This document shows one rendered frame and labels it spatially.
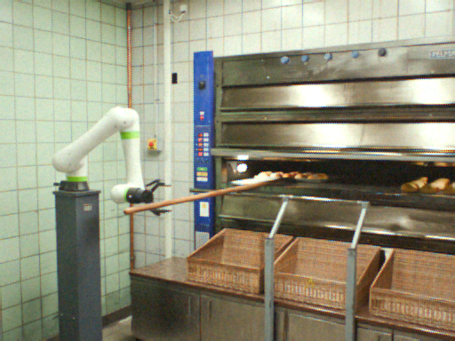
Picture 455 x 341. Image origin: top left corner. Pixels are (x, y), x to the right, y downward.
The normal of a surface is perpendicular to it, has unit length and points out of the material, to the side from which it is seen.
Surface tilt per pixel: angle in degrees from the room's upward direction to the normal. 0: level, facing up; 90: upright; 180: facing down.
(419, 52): 90
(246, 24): 90
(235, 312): 90
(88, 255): 90
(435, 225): 70
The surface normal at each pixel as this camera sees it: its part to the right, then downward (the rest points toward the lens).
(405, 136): -0.50, -0.28
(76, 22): 0.85, 0.04
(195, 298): -0.55, 0.09
